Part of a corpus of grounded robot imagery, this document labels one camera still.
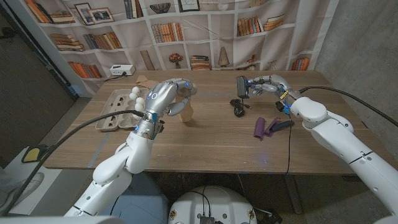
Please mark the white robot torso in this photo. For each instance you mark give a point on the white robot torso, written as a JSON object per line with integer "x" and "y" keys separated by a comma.
{"x": 213, "y": 205}

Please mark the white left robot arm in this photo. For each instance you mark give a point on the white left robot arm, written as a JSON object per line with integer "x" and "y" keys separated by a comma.
{"x": 118, "y": 168}

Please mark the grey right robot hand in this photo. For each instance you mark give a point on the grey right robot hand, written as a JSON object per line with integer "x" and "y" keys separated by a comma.
{"x": 276, "y": 84}

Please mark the purple plastic clip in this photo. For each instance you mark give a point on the purple plastic clip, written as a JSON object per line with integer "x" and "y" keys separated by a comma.
{"x": 259, "y": 127}

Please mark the grey table leg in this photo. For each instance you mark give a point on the grey table leg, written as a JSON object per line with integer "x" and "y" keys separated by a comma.
{"x": 292, "y": 193}

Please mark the white power box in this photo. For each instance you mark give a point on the white power box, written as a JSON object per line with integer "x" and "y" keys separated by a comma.
{"x": 122, "y": 70}

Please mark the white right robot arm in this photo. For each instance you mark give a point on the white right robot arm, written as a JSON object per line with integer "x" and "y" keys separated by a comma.
{"x": 342, "y": 137}

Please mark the brown cardboard egg carton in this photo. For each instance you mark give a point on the brown cardboard egg carton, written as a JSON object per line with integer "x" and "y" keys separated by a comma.
{"x": 118, "y": 105}

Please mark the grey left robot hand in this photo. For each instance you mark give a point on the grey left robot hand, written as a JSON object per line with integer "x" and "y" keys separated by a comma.
{"x": 161, "y": 99}

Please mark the white sneaker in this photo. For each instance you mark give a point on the white sneaker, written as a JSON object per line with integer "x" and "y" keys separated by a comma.
{"x": 21, "y": 189}

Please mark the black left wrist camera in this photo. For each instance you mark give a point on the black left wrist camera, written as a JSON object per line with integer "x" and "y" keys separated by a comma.
{"x": 160, "y": 126}

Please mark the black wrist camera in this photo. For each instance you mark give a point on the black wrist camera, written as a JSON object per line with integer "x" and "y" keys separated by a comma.
{"x": 160, "y": 126}
{"x": 281, "y": 106}

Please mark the white egg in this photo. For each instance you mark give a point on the white egg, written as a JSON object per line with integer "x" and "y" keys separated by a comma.
{"x": 133, "y": 96}
{"x": 135, "y": 90}
{"x": 139, "y": 106}
{"x": 140, "y": 100}

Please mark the printed bookshelf backdrop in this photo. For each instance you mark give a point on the printed bookshelf backdrop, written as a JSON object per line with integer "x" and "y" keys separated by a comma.
{"x": 199, "y": 37}

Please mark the yellow and black floor object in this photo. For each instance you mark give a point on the yellow and black floor object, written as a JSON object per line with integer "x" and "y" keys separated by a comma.
{"x": 31, "y": 154}

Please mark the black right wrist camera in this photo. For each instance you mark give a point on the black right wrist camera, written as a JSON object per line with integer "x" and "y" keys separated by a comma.
{"x": 281, "y": 106}

